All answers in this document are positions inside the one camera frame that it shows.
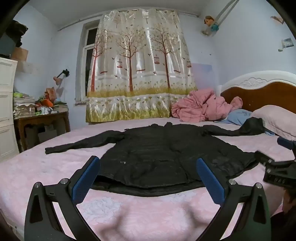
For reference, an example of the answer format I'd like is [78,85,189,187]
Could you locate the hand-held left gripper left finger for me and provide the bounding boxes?
[24,155,102,241]

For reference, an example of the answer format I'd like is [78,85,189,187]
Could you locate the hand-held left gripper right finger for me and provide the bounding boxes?
[196,158,272,241]

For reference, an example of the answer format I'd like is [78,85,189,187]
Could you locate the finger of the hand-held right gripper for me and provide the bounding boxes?
[254,151,276,168]
[277,137,296,151]

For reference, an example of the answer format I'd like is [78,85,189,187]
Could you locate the black padded jacket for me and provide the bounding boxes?
[45,118,265,197]

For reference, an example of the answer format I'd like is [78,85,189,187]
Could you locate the person's right hand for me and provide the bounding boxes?
[282,188,296,214]

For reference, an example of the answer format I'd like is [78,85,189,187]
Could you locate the pink pillow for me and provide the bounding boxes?
[251,105,296,141]

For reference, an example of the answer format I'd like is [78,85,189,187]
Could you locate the bed with pink sheet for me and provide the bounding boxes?
[0,116,296,241]

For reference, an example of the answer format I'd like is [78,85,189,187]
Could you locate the white and wooden headboard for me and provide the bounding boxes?
[217,70,296,114]

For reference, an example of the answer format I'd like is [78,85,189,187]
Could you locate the grey box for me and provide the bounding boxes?
[25,125,57,149]

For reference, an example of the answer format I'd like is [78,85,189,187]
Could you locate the wooden side table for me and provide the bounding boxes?
[13,108,71,152]

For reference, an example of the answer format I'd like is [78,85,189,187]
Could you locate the pink quilt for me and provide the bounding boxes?
[171,88,243,123]

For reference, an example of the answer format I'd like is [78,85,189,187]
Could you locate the orange toy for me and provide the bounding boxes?
[35,87,59,114]

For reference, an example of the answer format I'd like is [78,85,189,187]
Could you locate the stack of folded fabrics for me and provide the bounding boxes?
[13,91,38,119]

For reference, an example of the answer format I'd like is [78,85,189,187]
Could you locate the white drawer cabinet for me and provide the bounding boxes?
[0,57,20,158]

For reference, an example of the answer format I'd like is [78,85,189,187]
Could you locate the tree print curtain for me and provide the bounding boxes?
[85,8,198,123]

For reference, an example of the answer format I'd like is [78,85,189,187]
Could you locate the white framed window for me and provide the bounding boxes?
[75,20,101,102]

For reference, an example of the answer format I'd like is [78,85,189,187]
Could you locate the hanging doll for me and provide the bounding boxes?
[201,15,220,37]

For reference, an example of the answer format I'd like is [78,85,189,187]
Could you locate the cardboard box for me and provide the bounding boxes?
[10,47,29,62]

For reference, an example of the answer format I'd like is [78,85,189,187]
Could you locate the curtain rod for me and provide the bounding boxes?
[58,9,200,31]

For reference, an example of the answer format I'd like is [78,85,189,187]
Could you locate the black bag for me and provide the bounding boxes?
[0,20,28,58]

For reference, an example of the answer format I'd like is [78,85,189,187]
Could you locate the wall photo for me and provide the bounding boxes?
[278,37,295,52]

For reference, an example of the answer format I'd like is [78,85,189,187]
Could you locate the grey wall pipes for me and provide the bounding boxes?
[215,0,240,26]

